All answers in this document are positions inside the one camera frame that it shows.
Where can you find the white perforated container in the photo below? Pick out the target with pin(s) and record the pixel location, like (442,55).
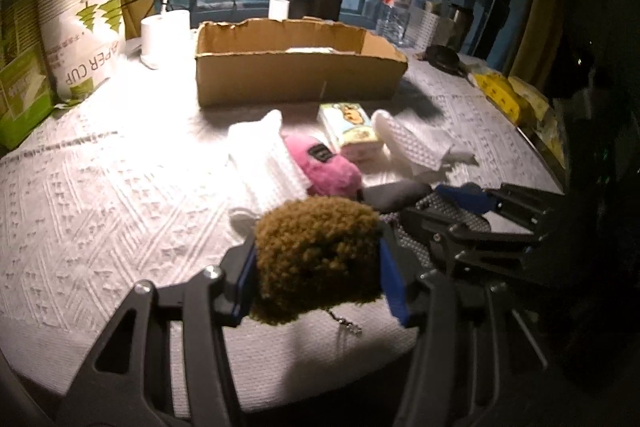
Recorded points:
(425,32)

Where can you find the white embossed tablecloth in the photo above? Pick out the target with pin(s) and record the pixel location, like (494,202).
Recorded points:
(125,207)

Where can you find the yellow plastic packet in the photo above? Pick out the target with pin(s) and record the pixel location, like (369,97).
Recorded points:
(495,94)

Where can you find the pale yellow plastic bag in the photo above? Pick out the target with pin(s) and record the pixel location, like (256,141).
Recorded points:
(540,117)

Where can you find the green yellow tissue pack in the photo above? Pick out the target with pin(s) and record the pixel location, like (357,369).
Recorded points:
(350,132)

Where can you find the cardboard box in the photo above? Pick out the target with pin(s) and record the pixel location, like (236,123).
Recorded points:
(280,82)

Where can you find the brown curly plush toy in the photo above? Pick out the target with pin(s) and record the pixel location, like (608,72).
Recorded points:
(315,252)

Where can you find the grey dotted cloth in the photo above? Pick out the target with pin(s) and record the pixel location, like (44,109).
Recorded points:
(462,221)

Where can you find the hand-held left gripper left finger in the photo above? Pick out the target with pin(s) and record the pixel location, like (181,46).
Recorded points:
(245,279)

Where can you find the beige small carton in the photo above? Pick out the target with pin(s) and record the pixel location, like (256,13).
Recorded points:
(435,7)

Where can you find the black round pouch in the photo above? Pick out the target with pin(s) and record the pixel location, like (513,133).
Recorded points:
(442,57)

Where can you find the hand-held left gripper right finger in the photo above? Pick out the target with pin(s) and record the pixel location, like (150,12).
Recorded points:
(393,279)

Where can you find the green paper pack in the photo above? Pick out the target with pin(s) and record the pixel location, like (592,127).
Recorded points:
(20,97)

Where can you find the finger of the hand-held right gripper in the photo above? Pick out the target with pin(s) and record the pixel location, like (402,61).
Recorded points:
(470,199)
(435,229)

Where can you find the white towel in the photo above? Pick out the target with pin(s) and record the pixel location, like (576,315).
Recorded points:
(265,157)

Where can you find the pink plush toy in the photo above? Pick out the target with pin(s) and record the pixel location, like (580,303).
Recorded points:
(330,172)

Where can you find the white charger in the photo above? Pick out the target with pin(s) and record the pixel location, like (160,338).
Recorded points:
(278,9)

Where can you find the clear water bottle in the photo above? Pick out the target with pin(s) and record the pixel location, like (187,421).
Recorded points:
(395,17)

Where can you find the paper cup sleeve pack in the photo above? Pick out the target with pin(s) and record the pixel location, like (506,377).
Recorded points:
(75,32)

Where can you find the clear bubble wrap packet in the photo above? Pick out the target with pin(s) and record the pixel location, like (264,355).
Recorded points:
(310,50)

